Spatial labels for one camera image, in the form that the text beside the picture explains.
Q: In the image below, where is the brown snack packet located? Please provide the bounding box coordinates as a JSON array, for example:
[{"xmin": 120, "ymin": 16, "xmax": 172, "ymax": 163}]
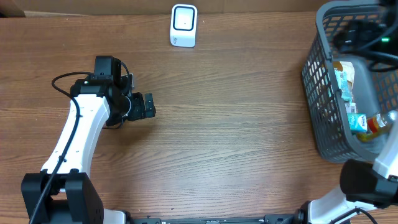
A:
[{"xmin": 333, "ymin": 61, "xmax": 355, "ymax": 103}]

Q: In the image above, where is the white barcode snack packet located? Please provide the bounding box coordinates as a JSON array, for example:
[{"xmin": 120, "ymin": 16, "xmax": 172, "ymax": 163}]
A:
[{"xmin": 345, "ymin": 101, "xmax": 358, "ymax": 114}]

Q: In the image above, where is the teal tissue pack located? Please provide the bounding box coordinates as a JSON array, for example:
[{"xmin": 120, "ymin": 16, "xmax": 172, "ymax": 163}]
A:
[{"xmin": 347, "ymin": 113, "xmax": 368, "ymax": 133}]

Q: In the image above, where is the yellow liquid bottle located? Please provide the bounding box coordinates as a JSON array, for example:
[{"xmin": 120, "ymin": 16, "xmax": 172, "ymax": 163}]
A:
[{"xmin": 356, "ymin": 110, "xmax": 397, "ymax": 142}]

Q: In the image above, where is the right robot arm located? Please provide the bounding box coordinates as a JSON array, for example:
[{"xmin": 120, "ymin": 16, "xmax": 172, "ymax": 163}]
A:
[{"xmin": 286, "ymin": 1, "xmax": 397, "ymax": 223}]

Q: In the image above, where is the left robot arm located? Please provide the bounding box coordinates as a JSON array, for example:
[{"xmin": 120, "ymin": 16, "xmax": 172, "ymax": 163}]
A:
[{"xmin": 21, "ymin": 55, "xmax": 156, "ymax": 223}]

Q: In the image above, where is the white barcode scanner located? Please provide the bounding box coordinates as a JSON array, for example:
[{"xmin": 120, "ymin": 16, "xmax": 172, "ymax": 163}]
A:
[{"xmin": 170, "ymin": 4, "xmax": 198, "ymax": 48}]

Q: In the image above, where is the grey plastic basket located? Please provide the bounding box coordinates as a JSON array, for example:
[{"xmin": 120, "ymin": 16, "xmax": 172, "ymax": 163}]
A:
[{"xmin": 302, "ymin": 1, "xmax": 397, "ymax": 163}]

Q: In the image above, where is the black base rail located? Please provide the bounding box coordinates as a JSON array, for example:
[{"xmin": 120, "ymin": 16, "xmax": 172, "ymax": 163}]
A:
[{"xmin": 126, "ymin": 214, "xmax": 295, "ymax": 224}]

